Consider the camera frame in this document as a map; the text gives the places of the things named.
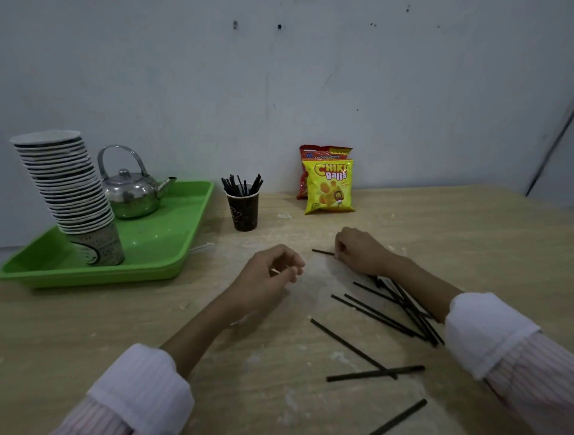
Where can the person's right hand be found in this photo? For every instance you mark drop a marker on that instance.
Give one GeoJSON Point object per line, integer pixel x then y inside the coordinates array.
{"type": "Point", "coordinates": [363, 253]}

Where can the person's left hand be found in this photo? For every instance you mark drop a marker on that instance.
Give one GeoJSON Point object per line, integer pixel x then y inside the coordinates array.
{"type": "Point", "coordinates": [262, 280]}

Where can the single black straw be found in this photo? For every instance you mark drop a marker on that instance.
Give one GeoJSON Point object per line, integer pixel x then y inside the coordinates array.
{"type": "Point", "coordinates": [323, 252]}

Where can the dark brown paper cup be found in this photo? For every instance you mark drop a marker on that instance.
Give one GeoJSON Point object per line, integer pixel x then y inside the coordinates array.
{"type": "Point", "coordinates": [243, 213]}

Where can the pile of black straws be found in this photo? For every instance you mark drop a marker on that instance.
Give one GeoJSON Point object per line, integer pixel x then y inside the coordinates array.
{"type": "Point", "coordinates": [354, 348]}

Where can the bunch of black straws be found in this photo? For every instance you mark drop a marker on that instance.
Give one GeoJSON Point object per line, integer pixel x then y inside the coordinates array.
{"type": "Point", "coordinates": [233, 186]}

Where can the person's left forearm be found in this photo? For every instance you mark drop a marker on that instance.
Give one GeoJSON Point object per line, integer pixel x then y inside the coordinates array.
{"type": "Point", "coordinates": [197, 336]}

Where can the person's right forearm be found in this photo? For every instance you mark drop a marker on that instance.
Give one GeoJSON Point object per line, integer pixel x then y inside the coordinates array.
{"type": "Point", "coordinates": [426, 291]}

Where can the yellow snack bag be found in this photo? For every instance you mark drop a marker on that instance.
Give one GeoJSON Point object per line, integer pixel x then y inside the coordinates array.
{"type": "Point", "coordinates": [329, 192]}

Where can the green plastic tray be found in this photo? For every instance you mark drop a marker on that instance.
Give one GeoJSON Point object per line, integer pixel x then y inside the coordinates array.
{"type": "Point", "coordinates": [170, 233]}

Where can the red snack bag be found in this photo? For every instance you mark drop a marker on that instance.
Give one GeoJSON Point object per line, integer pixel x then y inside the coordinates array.
{"type": "Point", "coordinates": [323, 152]}

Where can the steel kettle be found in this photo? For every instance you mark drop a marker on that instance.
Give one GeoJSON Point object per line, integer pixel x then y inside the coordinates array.
{"type": "Point", "coordinates": [132, 197]}

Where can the light wooden table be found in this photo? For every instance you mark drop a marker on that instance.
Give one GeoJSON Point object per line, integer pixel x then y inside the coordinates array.
{"type": "Point", "coordinates": [89, 322]}

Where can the thin dark pole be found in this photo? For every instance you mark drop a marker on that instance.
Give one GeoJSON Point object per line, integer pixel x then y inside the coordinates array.
{"type": "Point", "coordinates": [549, 153]}

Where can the stack of paper cups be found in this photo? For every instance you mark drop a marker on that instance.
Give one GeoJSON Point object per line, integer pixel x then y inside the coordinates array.
{"type": "Point", "coordinates": [67, 183]}

